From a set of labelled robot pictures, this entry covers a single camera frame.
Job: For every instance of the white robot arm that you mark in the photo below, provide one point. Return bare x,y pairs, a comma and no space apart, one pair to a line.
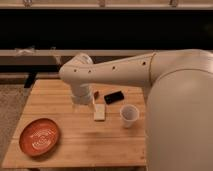
179,104

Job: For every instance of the black eraser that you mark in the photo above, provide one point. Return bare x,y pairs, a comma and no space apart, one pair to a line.
113,97

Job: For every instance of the white sponge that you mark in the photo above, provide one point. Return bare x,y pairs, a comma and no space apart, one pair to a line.
99,112

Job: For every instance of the brown oblong object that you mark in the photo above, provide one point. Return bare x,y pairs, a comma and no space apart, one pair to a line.
96,95

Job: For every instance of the clear plastic cup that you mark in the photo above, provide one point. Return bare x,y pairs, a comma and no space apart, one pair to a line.
129,115

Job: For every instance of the wooden table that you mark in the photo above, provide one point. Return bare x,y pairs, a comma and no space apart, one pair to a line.
83,141

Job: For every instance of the orange patterned plate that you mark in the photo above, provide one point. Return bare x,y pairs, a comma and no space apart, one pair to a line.
39,137

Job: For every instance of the white horizontal rail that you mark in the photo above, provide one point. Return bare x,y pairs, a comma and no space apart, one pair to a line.
53,56

